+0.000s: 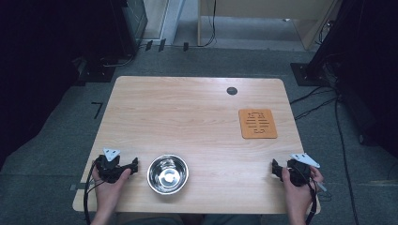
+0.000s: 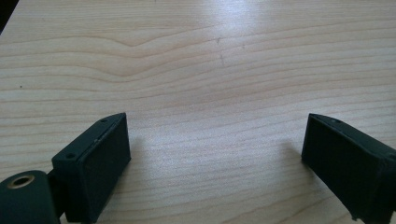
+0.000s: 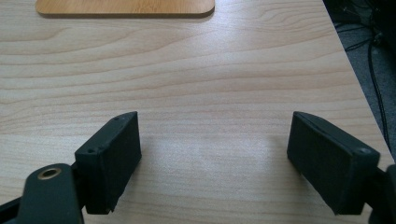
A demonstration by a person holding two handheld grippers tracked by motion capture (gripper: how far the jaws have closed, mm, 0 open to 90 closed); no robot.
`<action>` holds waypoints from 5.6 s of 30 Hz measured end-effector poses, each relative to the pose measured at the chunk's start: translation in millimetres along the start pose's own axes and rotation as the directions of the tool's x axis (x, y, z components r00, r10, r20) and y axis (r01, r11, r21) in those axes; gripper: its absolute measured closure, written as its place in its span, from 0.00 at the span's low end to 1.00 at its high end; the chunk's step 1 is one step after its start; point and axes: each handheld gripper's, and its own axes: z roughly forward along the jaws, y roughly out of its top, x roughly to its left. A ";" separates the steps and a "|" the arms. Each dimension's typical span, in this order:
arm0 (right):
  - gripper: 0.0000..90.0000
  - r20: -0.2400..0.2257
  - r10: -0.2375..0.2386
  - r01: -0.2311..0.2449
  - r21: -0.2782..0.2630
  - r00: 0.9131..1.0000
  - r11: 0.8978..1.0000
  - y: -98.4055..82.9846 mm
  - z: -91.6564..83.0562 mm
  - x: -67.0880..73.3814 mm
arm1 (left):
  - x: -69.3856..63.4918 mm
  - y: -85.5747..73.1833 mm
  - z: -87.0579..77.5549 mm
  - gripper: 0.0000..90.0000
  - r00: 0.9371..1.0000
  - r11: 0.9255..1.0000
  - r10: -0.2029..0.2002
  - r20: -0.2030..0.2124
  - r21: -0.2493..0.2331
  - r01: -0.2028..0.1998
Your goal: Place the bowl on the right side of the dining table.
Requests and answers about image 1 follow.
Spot long black floor cable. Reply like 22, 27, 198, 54
333, 93, 360, 225

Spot thin black floor cables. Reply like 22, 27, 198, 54
288, 84, 340, 122

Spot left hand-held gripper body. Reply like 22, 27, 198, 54
95, 147, 127, 184

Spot person's left hand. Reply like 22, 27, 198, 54
91, 168, 132, 218

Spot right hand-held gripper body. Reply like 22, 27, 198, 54
286, 152, 321, 188

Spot square wooden trivet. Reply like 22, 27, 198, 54
237, 108, 279, 140

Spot grey tape strip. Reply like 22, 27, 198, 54
69, 183, 95, 191

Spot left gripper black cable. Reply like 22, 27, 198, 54
83, 159, 104, 225

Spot black curtain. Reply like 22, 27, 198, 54
308, 0, 398, 158
0, 0, 126, 172

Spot person's right hand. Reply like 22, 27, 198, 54
280, 165, 325, 218

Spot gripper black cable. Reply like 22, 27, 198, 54
304, 180, 319, 225
83, 159, 104, 225

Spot stainless steel bowl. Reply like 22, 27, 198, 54
146, 154, 190, 196

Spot black hanging cable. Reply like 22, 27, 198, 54
187, 0, 218, 49

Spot black stand base with cables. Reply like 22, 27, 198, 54
72, 55, 135, 84

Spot light wooden cabinet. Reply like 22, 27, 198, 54
196, 0, 344, 52

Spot dark cabinet with glass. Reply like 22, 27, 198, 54
110, 0, 149, 59

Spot black stand base plate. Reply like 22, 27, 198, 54
289, 62, 329, 87

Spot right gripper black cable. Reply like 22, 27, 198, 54
304, 180, 319, 225

